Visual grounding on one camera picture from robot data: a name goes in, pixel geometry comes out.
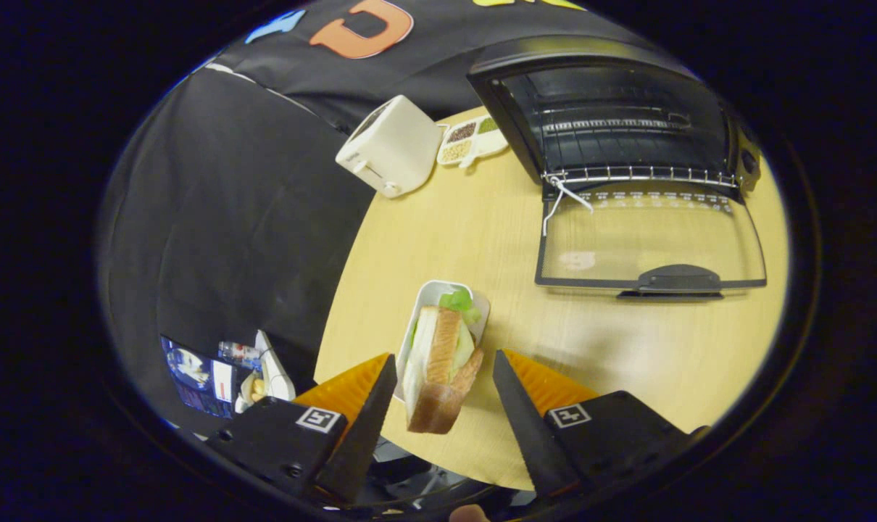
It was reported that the white plastic object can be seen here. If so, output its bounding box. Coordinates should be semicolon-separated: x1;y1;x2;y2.
254;330;297;403

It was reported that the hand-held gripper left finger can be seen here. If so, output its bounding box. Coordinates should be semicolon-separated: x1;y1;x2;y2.
207;353;398;505

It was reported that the white divided dish with grains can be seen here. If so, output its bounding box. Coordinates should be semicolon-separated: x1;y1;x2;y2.
436;115;510;170

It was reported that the white plastic tray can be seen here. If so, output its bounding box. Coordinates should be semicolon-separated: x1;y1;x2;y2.
394;280;491;403

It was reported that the white string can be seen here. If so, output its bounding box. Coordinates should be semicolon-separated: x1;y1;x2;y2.
542;176;596;236

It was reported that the small clear bottle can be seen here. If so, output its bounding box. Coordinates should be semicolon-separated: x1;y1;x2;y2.
219;341;262;365

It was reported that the blue printed box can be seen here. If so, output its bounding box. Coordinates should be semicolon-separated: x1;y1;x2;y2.
161;335;236;420

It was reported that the black toaster oven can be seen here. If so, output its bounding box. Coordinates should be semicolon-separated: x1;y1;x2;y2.
466;36;769;302

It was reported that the lettuce sandwich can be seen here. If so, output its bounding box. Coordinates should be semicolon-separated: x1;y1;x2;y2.
402;289;485;434

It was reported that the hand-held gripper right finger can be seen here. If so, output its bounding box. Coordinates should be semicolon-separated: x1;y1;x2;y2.
492;349;707;501

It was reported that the white pop-up toaster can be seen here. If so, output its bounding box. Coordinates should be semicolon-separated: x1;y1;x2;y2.
335;94;445;199

